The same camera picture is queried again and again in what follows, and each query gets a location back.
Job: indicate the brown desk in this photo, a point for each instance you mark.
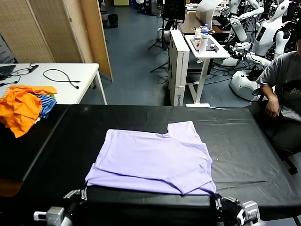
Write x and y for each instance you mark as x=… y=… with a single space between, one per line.
x=188 y=23

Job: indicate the dark laptop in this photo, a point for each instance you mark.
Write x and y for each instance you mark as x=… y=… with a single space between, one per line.
x=5 y=69

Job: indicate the white bottle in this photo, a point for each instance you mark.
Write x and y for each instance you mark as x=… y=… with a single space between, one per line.
x=203 y=44

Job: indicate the black side table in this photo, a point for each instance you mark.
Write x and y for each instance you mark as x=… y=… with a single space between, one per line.
x=16 y=155

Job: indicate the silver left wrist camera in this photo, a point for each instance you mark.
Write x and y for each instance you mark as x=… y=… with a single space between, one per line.
x=50 y=213

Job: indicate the orange garment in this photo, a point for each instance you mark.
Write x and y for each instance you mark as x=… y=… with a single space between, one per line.
x=21 y=110

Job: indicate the white round device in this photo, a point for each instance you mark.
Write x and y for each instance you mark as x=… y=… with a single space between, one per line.
x=164 y=34

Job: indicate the lavender t-shirt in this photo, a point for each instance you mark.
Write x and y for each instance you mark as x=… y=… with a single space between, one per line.
x=152 y=160

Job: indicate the black monitor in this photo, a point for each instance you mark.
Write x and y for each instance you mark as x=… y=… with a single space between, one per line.
x=174 y=10

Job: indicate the blue striped garment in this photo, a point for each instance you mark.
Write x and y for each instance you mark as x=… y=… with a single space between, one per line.
x=48 y=104

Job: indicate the white table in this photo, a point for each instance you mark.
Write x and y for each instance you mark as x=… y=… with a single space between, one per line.
x=89 y=70

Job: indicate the black tripod stand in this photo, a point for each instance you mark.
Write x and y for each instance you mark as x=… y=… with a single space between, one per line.
x=162 y=35

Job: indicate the person forearm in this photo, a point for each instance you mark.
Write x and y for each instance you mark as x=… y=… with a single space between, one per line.
x=266 y=90

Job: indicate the grey stacked boxes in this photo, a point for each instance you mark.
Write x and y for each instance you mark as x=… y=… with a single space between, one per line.
x=5 y=51

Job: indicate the white humanoid robot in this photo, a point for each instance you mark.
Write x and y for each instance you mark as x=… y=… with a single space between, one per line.
x=240 y=28
x=265 y=35

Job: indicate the wooden folding screen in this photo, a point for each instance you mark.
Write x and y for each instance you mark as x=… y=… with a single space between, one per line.
x=47 y=30

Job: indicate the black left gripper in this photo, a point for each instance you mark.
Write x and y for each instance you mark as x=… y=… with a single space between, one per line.
x=76 y=207

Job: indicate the person hand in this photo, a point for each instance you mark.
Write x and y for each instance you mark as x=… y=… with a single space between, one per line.
x=272 y=107

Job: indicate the seated person grey shirt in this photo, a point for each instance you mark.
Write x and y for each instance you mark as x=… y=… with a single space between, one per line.
x=287 y=70

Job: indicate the white cup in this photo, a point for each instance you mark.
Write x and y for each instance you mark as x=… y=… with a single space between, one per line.
x=197 y=34

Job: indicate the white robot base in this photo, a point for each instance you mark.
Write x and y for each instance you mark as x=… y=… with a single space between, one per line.
x=242 y=83

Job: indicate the black table cover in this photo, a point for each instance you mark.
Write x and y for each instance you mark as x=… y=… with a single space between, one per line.
x=235 y=153

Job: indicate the black trash bin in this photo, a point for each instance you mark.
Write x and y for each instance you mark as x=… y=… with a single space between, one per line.
x=113 y=21

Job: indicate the small black device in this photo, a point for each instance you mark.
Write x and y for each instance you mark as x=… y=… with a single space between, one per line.
x=212 y=47

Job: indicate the white rolling cart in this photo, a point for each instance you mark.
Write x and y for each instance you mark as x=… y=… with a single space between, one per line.
x=221 y=54

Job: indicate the white curved shell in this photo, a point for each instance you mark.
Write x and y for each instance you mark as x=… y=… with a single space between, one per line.
x=204 y=11

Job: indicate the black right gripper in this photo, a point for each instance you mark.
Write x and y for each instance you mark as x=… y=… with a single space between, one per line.
x=231 y=212

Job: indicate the tall white cardboard box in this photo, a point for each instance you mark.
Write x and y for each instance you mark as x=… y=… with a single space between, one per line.
x=179 y=70

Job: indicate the blue capped water bottle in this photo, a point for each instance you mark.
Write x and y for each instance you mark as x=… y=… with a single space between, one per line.
x=205 y=29

